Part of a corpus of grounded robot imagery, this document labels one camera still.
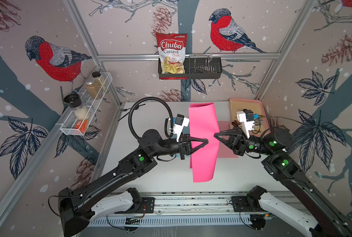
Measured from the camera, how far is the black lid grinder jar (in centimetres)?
65

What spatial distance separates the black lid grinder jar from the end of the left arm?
503 mm

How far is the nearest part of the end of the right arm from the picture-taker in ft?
1.55

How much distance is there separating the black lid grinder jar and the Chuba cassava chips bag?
465 millimetres

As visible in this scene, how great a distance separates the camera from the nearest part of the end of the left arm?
479 mm

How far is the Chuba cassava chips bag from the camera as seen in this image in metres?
0.83

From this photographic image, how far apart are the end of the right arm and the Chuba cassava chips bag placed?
53cm
